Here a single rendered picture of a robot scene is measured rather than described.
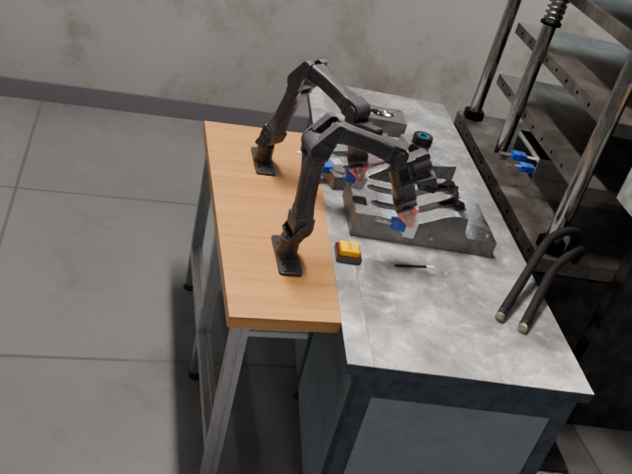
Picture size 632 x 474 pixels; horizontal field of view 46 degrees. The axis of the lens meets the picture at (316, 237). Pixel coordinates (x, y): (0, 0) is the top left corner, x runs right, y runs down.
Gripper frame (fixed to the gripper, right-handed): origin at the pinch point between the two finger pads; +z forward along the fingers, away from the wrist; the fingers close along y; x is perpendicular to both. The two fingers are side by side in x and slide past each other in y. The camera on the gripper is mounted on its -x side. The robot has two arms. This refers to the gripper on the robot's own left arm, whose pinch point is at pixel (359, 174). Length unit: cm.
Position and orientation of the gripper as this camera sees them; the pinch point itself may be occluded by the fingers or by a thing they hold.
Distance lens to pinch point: 253.8
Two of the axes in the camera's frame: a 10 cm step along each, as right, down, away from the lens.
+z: 1.3, 7.2, 6.8
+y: -0.2, -6.9, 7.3
